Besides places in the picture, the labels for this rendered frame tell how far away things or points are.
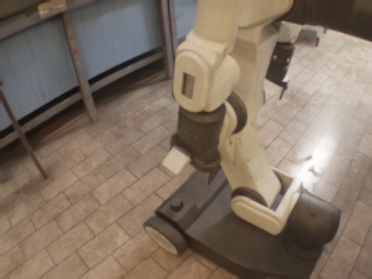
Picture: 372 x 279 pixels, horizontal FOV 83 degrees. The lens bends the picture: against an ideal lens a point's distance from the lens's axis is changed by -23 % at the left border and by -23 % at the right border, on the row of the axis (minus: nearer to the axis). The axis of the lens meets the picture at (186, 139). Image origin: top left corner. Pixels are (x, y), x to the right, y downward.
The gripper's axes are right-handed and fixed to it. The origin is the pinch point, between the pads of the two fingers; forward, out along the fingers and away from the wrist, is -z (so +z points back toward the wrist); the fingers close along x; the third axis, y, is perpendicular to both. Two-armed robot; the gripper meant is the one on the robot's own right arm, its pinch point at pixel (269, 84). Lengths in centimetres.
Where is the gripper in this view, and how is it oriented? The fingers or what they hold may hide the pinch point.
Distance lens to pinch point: 93.1
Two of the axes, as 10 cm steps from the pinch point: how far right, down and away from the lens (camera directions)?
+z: 0.9, -6.6, -7.5
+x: -7.8, -5.1, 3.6
